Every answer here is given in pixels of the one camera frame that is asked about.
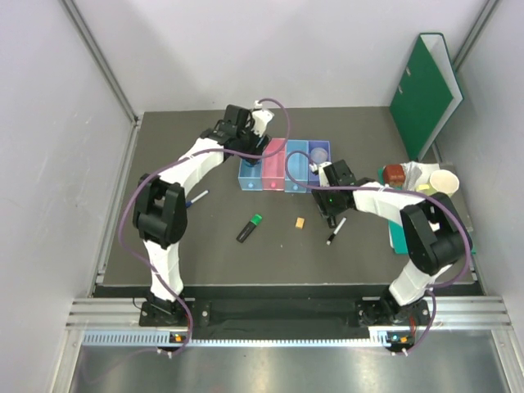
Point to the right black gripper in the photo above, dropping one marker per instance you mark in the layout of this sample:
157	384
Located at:
327	210

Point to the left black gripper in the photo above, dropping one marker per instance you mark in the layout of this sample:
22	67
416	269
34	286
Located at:
262	143

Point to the black cap white marker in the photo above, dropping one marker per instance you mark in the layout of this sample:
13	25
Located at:
336	231

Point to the small orange eraser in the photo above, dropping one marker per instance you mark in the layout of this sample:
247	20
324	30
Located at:
299	222

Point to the purple drawer box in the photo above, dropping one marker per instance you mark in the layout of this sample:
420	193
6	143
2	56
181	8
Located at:
319	143

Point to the pink drawer box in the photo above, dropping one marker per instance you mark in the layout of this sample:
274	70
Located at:
273	172

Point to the teal blue drawer box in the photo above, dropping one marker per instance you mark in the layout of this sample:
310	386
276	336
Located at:
298	166

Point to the green cap black highlighter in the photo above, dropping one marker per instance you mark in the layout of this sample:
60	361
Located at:
249	228

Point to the blue cap white marker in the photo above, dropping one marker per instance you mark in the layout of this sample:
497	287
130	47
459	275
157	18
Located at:
196	198

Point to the blue paint jar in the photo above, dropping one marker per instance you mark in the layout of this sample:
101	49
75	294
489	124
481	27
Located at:
252	159

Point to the light blue drawer box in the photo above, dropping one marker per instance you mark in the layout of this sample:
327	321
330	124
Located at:
249	176

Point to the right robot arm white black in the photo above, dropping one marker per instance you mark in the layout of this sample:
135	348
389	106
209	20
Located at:
435	236

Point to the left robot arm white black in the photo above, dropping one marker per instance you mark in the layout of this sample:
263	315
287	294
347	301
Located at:
160	210

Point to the green flat folder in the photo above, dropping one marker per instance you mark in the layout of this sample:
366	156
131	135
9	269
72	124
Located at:
398	241

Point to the brown red block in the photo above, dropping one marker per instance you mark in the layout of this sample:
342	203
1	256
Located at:
394	175

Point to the crumpled silver wrapper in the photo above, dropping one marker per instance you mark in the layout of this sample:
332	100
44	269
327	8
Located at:
412	173

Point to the yellow green mug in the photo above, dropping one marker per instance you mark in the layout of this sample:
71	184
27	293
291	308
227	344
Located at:
426	189

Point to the beige paper cup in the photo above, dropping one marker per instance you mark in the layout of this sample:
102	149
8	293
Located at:
444	181

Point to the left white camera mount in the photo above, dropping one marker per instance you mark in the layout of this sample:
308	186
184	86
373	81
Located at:
261	118

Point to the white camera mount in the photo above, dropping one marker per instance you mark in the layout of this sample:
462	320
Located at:
261	118
317	174

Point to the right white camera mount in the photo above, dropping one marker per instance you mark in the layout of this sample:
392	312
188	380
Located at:
317	174

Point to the green ring binder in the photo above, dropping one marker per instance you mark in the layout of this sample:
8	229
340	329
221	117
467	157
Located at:
427	95

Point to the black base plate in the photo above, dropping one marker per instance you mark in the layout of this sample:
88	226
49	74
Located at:
295	319

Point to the aluminium frame rail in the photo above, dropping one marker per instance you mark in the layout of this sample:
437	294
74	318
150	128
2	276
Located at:
115	322

